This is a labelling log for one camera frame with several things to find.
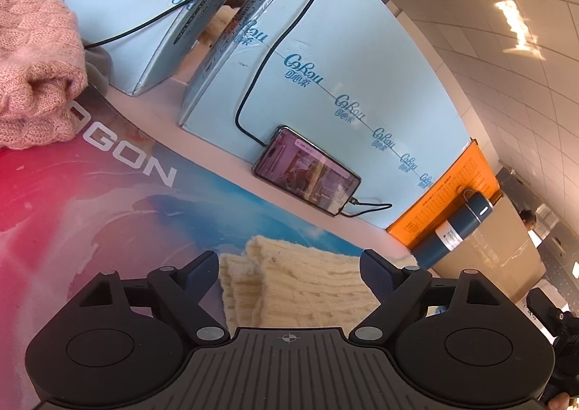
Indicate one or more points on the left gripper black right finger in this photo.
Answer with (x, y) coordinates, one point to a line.
(404, 295)

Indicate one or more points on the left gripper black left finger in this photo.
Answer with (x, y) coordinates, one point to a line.
(173, 295)

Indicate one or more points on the cream knitted sweater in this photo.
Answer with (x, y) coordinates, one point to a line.
(278, 284)

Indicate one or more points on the brown cardboard box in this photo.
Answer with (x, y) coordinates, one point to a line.
(502, 250)

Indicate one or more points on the anime print desk mat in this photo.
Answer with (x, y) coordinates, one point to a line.
(131, 193)

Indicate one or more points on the person in background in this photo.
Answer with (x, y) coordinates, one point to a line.
(529, 220)

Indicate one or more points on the dark blue vacuum bottle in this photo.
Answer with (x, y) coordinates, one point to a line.
(475, 209)

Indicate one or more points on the orange cardboard box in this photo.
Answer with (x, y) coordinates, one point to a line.
(471, 171)

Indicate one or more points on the black smartphone playing video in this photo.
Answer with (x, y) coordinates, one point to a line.
(297, 167)

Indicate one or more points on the large light blue carton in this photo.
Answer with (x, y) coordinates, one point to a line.
(346, 76)

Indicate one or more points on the pink knitted sweater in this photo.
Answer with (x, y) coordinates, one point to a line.
(42, 70)

